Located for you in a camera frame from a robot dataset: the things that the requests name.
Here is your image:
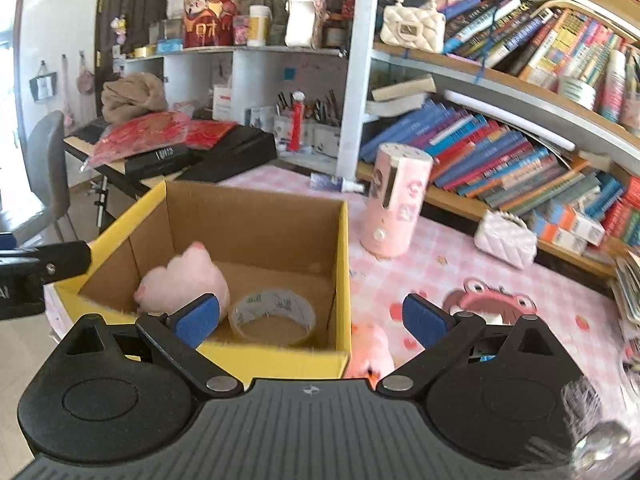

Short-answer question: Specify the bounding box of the yellow cardboard box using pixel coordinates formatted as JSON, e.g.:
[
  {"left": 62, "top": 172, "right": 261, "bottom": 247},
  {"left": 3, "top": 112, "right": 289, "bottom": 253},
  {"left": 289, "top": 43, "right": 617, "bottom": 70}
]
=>
[{"left": 52, "top": 180, "right": 351, "bottom": 381}]

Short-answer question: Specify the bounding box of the red flat package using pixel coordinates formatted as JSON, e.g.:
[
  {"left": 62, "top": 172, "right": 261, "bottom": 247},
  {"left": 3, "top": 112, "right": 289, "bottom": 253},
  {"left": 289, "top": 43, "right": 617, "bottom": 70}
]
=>
[{"left": 187, "top": 119, "right": 238, "bottom": 150}]

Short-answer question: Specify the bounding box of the red fortune god figure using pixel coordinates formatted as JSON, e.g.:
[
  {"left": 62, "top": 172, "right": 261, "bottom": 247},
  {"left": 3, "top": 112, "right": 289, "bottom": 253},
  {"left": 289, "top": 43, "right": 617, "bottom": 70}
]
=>
[{"left": 182, "top": 0, "right": 238, "bottom": 50}]

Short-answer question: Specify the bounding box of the dark wooden door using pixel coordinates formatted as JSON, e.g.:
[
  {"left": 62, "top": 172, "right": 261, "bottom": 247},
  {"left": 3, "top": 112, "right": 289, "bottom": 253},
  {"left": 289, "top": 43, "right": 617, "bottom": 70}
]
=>
[{"left": 95, "top": 0, "right": 173, "bottom": 91}]

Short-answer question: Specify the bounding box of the white shelf unit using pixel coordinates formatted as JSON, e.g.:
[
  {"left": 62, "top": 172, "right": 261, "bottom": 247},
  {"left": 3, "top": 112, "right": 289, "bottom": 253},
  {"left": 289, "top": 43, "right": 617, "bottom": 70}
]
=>
[{"left": 120, "top": 45, "right": 351, "bottom": 171}]

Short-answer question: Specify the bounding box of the black and white tote bag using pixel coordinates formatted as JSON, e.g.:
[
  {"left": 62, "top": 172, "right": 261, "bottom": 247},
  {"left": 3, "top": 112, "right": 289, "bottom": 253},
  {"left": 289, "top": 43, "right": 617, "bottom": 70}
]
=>
[{"left": 29, "top": 60, "right": 58, "bottom": 103}]

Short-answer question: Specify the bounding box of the brown bundled cloth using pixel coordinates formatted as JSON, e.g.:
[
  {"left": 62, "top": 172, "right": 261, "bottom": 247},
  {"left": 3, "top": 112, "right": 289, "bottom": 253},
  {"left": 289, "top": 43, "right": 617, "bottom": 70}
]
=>
[{"left": 101, "top": 72, "right": 168, "bottom": 126}]

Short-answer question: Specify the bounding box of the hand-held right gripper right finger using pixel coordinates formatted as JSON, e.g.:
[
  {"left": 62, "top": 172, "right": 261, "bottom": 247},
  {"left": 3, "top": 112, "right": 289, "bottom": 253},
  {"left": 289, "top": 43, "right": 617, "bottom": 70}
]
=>
[{"left": 376, "top": 292, "right": 583, "bottom": 401}]

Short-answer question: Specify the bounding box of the black keyboard stand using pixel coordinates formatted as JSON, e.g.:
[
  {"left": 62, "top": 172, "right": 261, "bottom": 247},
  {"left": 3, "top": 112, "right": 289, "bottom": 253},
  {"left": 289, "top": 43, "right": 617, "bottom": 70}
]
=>
[{"left": 85, "top": 170, "right": 151, "bottom": 236}]

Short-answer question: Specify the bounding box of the white box with red label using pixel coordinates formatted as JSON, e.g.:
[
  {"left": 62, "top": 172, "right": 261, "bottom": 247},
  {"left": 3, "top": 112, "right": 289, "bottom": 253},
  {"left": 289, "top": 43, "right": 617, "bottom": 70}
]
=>
[{"left": 212, "top": 84, "right": 235, "bottom": 122}]

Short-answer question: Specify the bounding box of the pastel patterned cylinder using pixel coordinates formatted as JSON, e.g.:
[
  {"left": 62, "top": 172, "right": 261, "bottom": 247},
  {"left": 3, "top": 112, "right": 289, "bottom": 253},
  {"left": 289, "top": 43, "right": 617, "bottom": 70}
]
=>
[{"left": 600, "top": 50, "right": 626, "bottom": 123}]

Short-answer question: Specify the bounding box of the white rolled paper tube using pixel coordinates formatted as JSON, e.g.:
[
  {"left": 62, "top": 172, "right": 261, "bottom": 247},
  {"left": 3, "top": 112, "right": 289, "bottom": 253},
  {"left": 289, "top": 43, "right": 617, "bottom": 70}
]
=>
[{"left": 445, "top": 91, "right": 576, "bottom": 151}]

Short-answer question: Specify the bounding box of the white round tub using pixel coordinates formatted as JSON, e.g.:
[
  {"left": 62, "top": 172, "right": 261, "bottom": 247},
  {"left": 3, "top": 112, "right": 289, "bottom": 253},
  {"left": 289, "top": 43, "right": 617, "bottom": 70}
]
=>
[{"left": 557, "top": 75, "right": 598, "bottom": 111}]

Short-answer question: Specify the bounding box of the black electric keyboard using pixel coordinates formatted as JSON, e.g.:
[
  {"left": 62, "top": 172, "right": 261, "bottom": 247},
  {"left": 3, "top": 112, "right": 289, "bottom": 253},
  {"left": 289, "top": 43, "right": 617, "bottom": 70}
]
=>
[{"left": 62, "top": 119, "right": 278, "bottom": 201}]

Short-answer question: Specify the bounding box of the small white quilted purse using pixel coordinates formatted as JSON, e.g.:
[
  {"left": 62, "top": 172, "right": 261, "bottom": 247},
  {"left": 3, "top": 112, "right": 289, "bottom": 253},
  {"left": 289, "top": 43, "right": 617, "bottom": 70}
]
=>
[{"left": 474, "top": 209, "right": 538, "bottom": 270}]

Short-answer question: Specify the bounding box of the red decorations plastic bag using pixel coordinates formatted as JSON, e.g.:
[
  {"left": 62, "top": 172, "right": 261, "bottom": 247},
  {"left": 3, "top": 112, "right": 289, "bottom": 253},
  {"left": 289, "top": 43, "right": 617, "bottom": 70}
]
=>
[{"left": 80, "top": 111, "right": 193, "bottom": 171}]

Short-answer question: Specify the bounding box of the white paper carton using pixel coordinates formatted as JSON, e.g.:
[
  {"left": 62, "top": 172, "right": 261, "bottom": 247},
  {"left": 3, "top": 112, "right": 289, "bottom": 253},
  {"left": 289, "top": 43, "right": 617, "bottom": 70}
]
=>
[{"left": 285, "top": 0, "right": 326, "bottom": 48}]

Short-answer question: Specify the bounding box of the grey chair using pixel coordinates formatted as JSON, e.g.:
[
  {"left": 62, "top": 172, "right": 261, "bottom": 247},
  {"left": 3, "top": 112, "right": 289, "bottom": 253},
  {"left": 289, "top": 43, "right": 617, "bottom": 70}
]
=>
[{"left": 12, "top": 110, "right": 73, "bottom": 246}]

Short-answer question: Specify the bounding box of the thick white-paged book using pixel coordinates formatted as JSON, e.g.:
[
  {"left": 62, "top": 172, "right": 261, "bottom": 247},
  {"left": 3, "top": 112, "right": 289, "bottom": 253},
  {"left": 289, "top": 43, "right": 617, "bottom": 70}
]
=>
[
  {"left": 372, "top": 74, "right": 437, "bottom": 102},
  {"left": 365, "top": 92, "right": 433, "bottom": 117}
]

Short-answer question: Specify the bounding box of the row of colourful books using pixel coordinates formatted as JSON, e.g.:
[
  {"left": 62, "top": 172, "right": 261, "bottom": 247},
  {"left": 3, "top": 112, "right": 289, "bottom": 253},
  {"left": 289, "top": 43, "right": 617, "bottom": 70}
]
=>
[
  {"left": 442, "top": 0, "right": 640, "bottom": 126},
  {"left": 359, "top": 100, "right": 640, "bottom": 256}
]

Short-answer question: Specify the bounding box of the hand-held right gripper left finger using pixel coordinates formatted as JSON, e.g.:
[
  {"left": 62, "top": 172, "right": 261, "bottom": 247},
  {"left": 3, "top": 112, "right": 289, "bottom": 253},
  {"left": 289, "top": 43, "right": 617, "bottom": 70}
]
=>
[{"left": 60, "top": 294, "right": 246, "bottom": 401}]

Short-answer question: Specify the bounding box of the pink hanging pouch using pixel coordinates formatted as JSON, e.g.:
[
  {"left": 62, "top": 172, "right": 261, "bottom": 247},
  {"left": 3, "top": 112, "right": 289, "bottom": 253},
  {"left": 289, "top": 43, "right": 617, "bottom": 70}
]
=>
[{"left": 76, "top": 52, "right": 96, "bottom": 95}]

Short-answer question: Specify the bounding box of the pink plush toy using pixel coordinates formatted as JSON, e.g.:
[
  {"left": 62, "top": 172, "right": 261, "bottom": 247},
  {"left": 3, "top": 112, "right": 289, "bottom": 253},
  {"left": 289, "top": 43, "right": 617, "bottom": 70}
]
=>
[
  {"left": 345, "top": 322, "right": 396, "bottom": 381},
  {"left": 134, "top": 241, "right": 231, "bottom": 318}
]

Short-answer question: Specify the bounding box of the cream quilted pearl-handle handbag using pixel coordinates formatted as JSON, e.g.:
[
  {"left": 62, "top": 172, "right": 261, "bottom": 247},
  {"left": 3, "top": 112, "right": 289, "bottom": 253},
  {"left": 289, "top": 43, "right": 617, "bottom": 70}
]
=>
[{"left": 380, "top": 0, "right": 447, "bottom": 55}]

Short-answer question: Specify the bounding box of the clear tape roll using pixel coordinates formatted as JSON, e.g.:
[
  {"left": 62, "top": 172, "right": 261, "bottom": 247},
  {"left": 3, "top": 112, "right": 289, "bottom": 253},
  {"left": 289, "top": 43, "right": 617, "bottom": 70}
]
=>
[{"left": 228, "top": 288, "right": 317, "bottom": 346}]

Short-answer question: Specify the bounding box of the orange and white carton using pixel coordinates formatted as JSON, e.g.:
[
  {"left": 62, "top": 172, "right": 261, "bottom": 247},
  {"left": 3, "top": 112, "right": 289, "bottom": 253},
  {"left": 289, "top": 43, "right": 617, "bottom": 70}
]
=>
[
  {"left": 545, "top": 200, "right": 607, "bottom": 247},
  {"left": 527, "top": 210, "right": 588, "bottom": 256}
]

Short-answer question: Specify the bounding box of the white and wood bookshelf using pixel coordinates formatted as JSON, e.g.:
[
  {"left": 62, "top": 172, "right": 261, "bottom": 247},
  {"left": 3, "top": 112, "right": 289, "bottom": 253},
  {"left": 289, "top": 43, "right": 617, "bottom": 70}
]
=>
[{"left": 335, "top": 0, "right": 640, "bottom": 281}]

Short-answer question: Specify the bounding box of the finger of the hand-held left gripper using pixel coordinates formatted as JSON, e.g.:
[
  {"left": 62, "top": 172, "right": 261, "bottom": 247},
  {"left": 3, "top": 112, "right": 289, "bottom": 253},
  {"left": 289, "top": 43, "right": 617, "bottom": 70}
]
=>
[{"left": 20, "top": 241, "right": 93, "bottom": 286}]

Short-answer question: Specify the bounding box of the white pen holder with pens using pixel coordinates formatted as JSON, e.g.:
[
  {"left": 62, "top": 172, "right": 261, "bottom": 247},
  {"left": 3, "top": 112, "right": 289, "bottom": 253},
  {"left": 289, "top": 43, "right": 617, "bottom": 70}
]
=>
[{"left": 272, "top": 90, "right": 343, "bottom": 156}]

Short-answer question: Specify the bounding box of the white lidded jar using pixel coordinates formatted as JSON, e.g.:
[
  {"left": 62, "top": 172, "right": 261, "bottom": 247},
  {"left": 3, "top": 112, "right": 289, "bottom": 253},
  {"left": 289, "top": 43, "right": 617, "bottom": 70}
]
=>
[{"left": 247, "top": 5, "right": 273, "bottom": 47}]

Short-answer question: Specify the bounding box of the pink checked printed tablecloth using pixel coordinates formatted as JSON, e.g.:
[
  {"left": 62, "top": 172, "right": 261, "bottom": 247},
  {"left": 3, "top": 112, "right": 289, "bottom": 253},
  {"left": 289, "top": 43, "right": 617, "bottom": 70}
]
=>
[{"left": 45, "top": 162, "right": 640, "bottom": 461}]

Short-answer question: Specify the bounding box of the stack of papers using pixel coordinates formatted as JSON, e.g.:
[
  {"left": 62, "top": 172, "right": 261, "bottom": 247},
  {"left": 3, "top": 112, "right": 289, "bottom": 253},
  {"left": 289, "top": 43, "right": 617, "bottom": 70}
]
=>
[{"left": 610, "top": 247, "right": 640, "bottom": 326}]

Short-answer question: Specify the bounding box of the pink cylindrical humidifier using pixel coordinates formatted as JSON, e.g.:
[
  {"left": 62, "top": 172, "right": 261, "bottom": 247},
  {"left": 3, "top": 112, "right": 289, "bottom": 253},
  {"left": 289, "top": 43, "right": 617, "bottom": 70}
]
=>
[{"left": 360, "top": 142, "right": 434, "bottom": 259}]

